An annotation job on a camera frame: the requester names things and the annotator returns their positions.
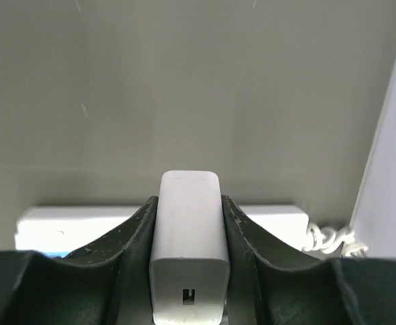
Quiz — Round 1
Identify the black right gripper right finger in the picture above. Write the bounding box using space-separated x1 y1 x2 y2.
221 196 396 324

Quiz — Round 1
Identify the white power strip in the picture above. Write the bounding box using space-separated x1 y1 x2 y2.
14 205 309 257

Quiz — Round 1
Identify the white USB charger plug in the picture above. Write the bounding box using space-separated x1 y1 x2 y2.
149 171 230 324

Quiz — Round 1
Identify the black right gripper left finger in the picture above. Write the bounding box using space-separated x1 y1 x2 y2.
0 196 158 324

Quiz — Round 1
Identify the white coiled power strip cord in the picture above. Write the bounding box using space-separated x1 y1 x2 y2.
301 221 370 259

